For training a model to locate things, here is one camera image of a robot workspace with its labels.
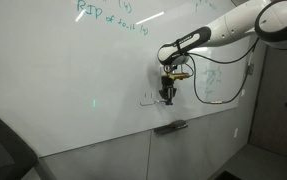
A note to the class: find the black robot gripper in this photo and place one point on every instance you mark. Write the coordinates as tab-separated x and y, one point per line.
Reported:
168	90

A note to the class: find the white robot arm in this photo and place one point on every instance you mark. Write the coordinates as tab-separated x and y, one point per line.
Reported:
265	18

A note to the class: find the black whiteboard eraser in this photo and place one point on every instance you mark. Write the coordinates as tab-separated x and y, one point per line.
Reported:
178	124

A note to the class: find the black mesh office chair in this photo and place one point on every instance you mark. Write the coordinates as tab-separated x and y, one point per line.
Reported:
17	158

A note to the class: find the large wall whiteboard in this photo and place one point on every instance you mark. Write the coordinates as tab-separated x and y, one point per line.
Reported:
79	72

